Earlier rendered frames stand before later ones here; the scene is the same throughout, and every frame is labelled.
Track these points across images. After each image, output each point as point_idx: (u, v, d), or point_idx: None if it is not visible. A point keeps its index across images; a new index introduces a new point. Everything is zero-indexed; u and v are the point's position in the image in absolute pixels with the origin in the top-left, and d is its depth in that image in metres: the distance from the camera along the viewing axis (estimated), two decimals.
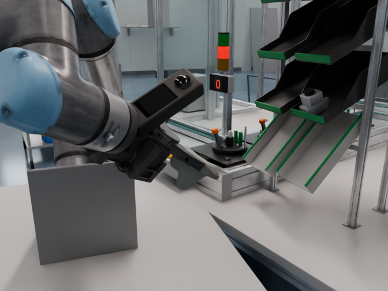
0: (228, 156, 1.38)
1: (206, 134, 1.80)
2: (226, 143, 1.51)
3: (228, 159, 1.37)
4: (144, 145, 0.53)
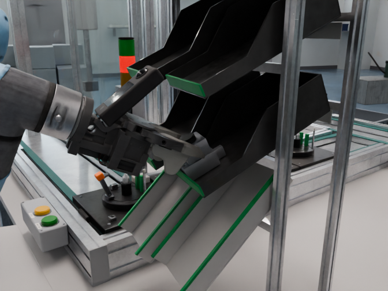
0: (113, 215, 0.97)
1: None
2: None
3: (113, 220, 0.96)
4: (116, 136, 0.57)
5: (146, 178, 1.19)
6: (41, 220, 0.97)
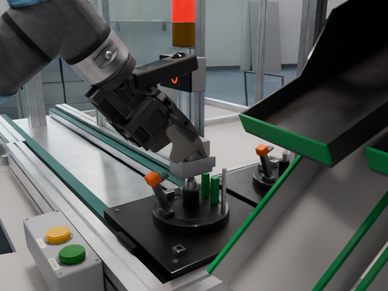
0: (180, 245, 0.58)
1: (160, 167, 0.99)
2: None
3: (181, 253, 0.57)
4: (141, 103, 0.55)
5: (211, 181, 0.80)
6: (58, 254, 0.57)
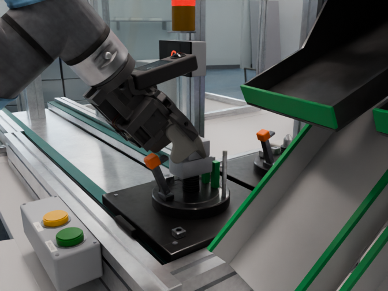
0: (180, 227, 0.56)
1: (160, 156, 0.98)
2: None
3: (181, 235, 0.55)
4: (141, 103, 0.55)
5: None
6: (55, 236, 0.56)
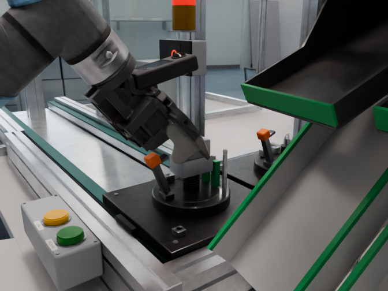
0: (181, 226, 0.56)
1: (160, 155, 0.98)
2: None
3: (181, 234, 0.55)
4: (141, 103, 0.55)
5: None
6: (56, 235, 0.56)
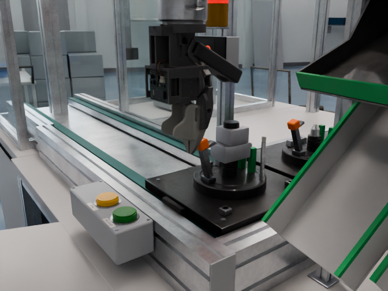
0: (226, 206, 0.61)
1: None
2: None
3: (228, 213, 0.60)
4: (187, 66, 0.58)
5: None
6: (112, 213, 0.61)
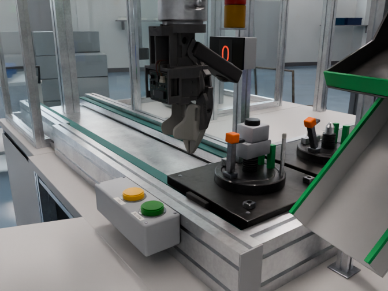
0: (250, 200, 0.64)
1: (204, 144, 1.05)
2: (242, 166, 0.77)
3: (252, 206, 0.63)
4: (187, 66, 0.58)
5: None
6: (140, 207, 0.64)
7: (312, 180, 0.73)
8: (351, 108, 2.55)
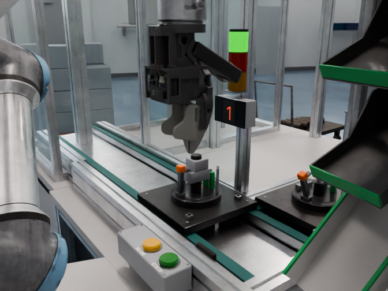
0: (190, 213, 0.93)
1: None
2: None
3: (190, 217, 0.92)
4: (187, 66, 0.58)
5: None
6: (159, 260, 0.76)
7: (239, 197, 1.02)
8: None
